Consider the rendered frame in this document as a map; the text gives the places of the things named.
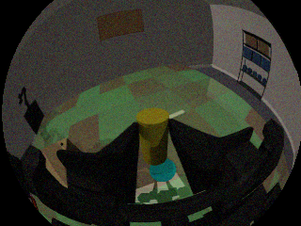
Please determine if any cyan circle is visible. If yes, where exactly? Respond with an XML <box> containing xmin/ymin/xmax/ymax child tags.
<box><xmin>150</xmin><ymin>158</ymin><xmax>176</xmax><ymax>182</ymax></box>

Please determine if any yellow cylinder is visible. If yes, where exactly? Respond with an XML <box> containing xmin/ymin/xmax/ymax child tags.
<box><xmin>136</xmin><ymin>108</ymin><xmax>168</xmax><ymax>166</ymax></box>

